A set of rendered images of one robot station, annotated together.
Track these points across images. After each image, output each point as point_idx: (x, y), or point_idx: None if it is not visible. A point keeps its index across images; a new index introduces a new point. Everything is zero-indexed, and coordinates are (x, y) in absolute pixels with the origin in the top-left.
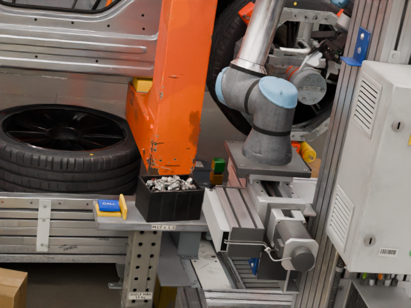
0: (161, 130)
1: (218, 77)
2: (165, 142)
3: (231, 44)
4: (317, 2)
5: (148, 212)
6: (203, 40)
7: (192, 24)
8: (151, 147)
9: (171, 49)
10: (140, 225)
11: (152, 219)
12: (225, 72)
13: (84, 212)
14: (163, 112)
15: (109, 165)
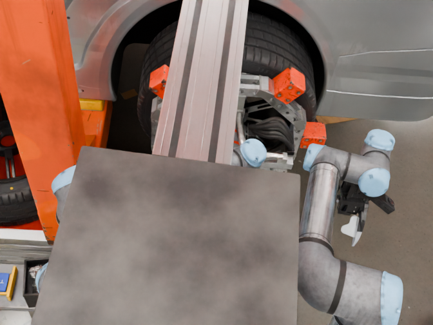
0: (46, 220)
1: (37, 276)
2: (53, 227)
3: (150, 96)
4: (250, 63)
5: (28, 303)
6: (66, 167)
7: (47, 157)
8: (42, 227)
9: (31, 173)
10: (22, 309)
11: (33, 305)
12: (44, 274)
13: (4, 244)
14: (42, 211)
15: (31, 197)
